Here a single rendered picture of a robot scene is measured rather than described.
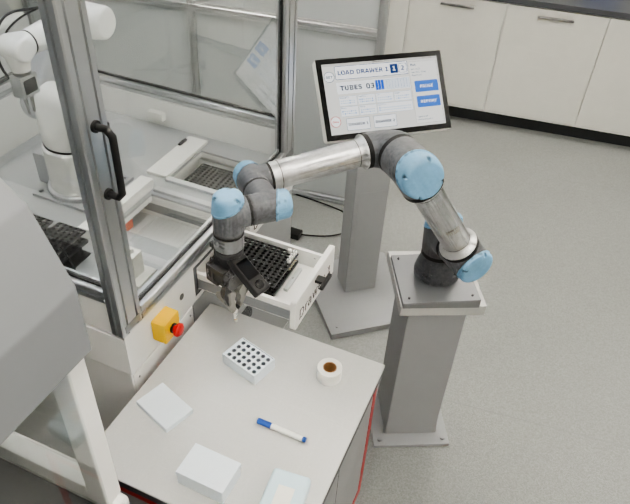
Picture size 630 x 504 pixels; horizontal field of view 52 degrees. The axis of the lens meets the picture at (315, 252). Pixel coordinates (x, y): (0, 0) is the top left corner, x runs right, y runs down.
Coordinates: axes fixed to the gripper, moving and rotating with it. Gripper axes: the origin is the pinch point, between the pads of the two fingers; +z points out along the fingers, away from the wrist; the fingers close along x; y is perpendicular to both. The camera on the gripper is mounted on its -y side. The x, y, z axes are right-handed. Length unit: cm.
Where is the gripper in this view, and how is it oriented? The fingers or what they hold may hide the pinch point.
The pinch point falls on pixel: (236, 308)
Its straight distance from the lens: 171.3
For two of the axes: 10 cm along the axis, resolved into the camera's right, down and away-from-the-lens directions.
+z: -0.6, 7.7, 6.3
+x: -6.3, 4.7, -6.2
